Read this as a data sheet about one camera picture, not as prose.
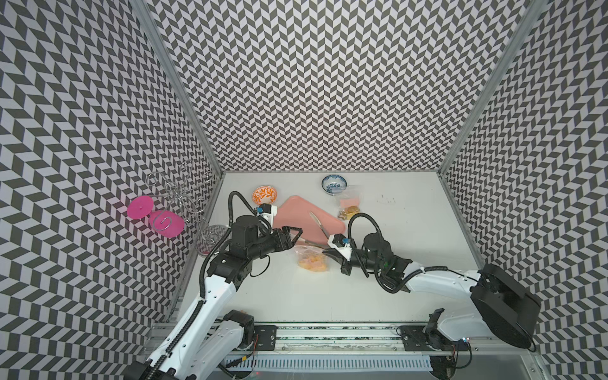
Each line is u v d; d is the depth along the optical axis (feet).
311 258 2.76
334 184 3.67
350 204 3.30
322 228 3.19
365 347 2.38
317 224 3.24
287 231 2.15
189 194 3.26
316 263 2.69
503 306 1.39
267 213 2.22
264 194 3.54
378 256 1.97
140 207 2.19
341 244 2.16
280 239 2.10
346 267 2.26
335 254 2.36
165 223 2.11
